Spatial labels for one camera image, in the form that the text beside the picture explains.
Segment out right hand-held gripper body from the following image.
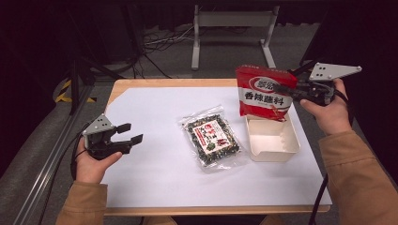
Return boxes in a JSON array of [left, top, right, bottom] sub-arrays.
[[298, 62, 363, 107]]

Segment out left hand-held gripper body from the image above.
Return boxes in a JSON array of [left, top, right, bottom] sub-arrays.
[[82, 113, 132, 161]]

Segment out red seasoning packet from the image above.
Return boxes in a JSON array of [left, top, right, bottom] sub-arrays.
[[235, 64, 299, 122]]

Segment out cream plastic container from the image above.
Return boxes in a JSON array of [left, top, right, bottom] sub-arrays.
[[245, 112, 301, 163]]

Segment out clear seaweed packet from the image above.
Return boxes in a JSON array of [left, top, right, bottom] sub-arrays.
[[177, 105, 248, 173]]

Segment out person's right hand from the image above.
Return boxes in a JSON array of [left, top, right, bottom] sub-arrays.
[[299, 78, 353, 136]]

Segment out person's left hand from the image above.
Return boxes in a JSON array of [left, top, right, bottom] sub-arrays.
[[74, 137, 124, 185]]

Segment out black metal stand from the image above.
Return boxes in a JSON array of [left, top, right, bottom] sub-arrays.
[[287, 57, 323, 79], [69, 57, 126, 116]]

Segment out white table sheet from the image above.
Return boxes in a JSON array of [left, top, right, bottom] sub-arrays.
[[101, 86, 333, 209]]

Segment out yellow and black hazard tape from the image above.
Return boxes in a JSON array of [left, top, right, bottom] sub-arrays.
[[54, 79, 98, 104]]

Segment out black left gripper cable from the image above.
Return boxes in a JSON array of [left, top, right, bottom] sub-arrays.
[[69, 123, 92, 182]]

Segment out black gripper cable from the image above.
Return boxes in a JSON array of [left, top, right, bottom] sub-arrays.
[[69, 123, 92, 182], [308, 172, 329, 225]]

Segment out white metal desk frame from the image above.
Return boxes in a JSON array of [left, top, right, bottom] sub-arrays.
[[191, 4, 281, 71]]

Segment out bundle of floor cables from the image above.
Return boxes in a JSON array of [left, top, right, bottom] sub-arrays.
[[142, 26, 196, 53]]

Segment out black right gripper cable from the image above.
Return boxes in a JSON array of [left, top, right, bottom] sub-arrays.
[[308, 172, 329, 225]]

